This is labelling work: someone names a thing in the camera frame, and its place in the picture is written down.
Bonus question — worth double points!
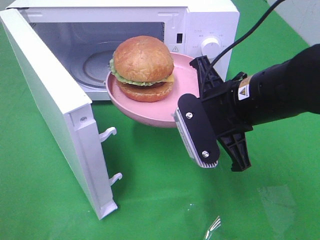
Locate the white microwave door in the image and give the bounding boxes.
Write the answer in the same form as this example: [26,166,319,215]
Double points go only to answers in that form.
[0,8,122,219]

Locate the upper white control knob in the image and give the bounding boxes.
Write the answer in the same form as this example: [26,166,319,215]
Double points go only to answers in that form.
[200,36,221,59]

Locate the white microwave oven body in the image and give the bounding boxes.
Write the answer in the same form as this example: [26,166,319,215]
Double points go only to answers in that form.
[4,0,240,101]

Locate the glass microwave turntable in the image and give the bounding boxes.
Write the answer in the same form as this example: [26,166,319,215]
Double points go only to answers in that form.
[83,50,113,89]

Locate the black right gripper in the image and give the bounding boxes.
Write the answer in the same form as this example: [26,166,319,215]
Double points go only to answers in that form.
[189,56,253,172]

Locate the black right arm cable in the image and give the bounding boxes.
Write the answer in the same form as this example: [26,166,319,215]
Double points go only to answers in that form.
[202,0,286,88]

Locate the pink round plate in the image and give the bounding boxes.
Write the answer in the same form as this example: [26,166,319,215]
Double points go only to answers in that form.
[105,52,199,128]

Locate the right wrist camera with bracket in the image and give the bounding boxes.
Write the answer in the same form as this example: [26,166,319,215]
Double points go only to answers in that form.
[173,93,220,169]

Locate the burger with lettuce and cheese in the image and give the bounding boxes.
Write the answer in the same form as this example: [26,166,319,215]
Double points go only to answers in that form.
[109,35,175,103]

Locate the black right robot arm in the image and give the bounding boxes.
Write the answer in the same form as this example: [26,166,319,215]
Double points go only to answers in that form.
[178,44,320,172]

